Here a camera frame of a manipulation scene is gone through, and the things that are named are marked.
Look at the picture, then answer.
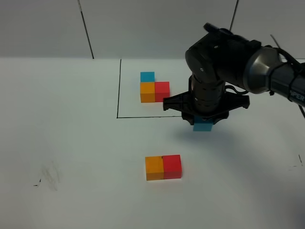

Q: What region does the orange template block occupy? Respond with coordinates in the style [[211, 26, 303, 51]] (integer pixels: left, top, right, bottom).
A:
[[140, 82, 155, 103]]

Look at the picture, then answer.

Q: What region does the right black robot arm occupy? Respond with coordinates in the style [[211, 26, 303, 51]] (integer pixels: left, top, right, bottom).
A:
[[163, 23, 305, 125]]

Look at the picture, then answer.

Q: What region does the red template block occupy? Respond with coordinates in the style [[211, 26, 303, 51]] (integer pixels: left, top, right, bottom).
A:
[[155, 82, 170, 102]]

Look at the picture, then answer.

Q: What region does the blue template block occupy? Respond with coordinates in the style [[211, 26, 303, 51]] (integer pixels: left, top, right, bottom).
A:
[[140, 72, 155, 83]]

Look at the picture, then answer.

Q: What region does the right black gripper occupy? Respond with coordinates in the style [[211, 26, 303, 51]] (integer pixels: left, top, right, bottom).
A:
[[163, 92, 250, 125]]

